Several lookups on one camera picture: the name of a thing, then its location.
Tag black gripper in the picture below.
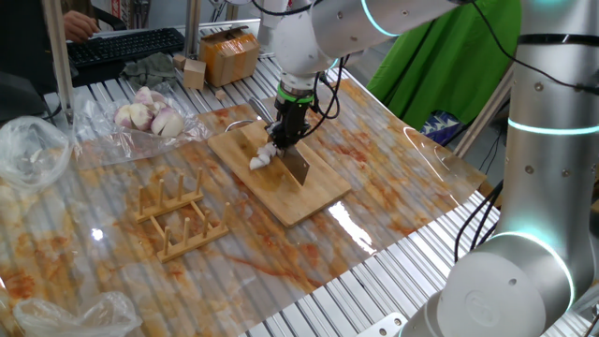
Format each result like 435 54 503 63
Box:
266 100 313 151

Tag steel cleaver knife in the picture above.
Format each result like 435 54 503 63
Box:
246 95 313 187

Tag clear plastic bag with onions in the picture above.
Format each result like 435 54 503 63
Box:
72 83 212 165

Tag bare person hand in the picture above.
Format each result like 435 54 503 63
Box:
62 9 101 44

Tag bamboo cutting board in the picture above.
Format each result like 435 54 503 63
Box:
207 119 353 229

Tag marble pattern plastic mat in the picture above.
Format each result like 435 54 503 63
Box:
0 79 488 337

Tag taped cardboard box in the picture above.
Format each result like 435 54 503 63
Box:
198 25 261 89

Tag peeled purple white onion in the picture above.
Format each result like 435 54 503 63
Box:
150 107 186 139
149 91 168 113
114 102 154 132
133 86 155 107

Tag wooden peg rack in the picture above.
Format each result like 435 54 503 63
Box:
133 167 231 264

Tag grey cloth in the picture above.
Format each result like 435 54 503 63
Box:
121 51 179 91

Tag blue white patterned bag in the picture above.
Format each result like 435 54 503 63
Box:
418 110 463 146

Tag green cloth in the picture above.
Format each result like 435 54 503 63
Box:
366 0 523 132

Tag black computer keyboard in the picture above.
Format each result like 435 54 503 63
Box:
66 27 186 69

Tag crumpled clear plastic bag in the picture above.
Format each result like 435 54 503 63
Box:
0 115 74 193

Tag plastic bag with meat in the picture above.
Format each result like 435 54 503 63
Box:
12 292 143 337

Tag person torso black shirt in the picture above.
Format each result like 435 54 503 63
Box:
0 0 60 124

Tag long black gripper cable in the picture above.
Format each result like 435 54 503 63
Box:
299 54 351 139

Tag short looped black cable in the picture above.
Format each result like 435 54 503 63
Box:
312 69 341 121

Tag aluminium frame post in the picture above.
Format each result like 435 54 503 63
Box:
183 0 203 60
42 0 76 126
452 65 516 159

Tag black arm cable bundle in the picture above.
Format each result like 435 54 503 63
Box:
453 180 505 263

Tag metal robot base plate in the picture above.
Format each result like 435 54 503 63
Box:
358 312 409 337

